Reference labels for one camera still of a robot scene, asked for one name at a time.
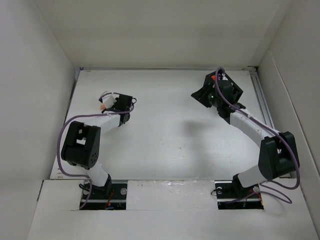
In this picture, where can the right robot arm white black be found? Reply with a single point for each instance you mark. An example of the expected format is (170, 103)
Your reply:
(278, 154)

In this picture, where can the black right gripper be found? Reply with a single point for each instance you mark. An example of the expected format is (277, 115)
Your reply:
(198, 90)

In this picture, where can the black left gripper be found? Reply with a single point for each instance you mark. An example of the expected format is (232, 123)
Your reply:
(112, 107)

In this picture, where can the black two-compartment organizer box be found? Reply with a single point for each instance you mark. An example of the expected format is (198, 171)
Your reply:
(230, 90)

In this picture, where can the aluminium rail right side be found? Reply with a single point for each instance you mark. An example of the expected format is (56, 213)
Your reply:
(263, 105)

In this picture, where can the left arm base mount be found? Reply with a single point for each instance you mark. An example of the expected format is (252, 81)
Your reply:
(112, 196)

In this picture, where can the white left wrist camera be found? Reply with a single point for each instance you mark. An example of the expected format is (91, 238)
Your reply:
(107, 99)

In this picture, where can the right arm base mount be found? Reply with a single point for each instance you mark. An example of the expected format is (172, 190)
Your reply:
(228, 198)

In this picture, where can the peach cap translucent highlighter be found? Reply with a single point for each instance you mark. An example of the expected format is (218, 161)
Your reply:
(102, 107)

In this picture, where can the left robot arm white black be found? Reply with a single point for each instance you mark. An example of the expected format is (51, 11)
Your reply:
(82, 141)

